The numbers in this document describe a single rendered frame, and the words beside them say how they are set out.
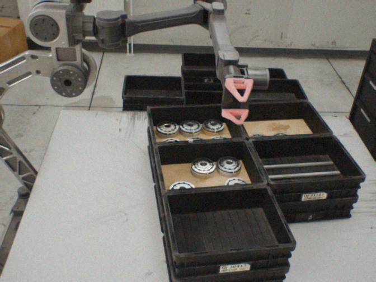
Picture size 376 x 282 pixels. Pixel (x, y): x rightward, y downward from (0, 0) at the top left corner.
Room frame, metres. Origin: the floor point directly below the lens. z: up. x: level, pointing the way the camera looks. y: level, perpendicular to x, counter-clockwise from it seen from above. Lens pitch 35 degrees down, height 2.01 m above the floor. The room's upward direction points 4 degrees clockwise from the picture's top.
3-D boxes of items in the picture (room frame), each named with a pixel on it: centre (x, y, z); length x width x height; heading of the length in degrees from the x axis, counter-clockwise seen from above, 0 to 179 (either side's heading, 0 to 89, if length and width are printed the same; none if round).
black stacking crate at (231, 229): (1.11, -0.14, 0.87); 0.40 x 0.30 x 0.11; 102
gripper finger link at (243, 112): (0.98, -0.12, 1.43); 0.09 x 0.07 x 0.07; 5
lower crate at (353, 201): (1.49, -0.47, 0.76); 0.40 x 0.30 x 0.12; 102
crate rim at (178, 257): (1.11, -0.14, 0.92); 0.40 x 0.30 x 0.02; 102
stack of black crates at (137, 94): (2.63, 0.25, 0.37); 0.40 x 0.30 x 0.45; 95
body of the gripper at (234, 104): (1.05, -0.11, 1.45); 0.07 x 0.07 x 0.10; 5
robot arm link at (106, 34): (1.41, 0.30, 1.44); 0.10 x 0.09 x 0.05; 95
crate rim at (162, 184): (1.40, -0.08, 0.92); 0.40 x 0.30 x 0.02; 102
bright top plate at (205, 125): (1.79, -0.11, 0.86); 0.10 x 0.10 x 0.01
